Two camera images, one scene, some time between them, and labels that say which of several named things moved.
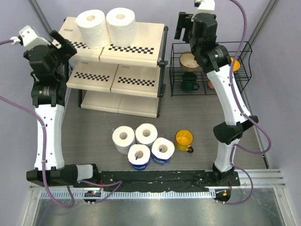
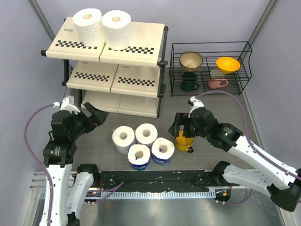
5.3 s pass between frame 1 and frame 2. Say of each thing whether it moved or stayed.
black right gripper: moved
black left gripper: moved
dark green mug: stayed
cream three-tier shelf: stayed
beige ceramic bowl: stayed
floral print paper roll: stayed
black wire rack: stayed
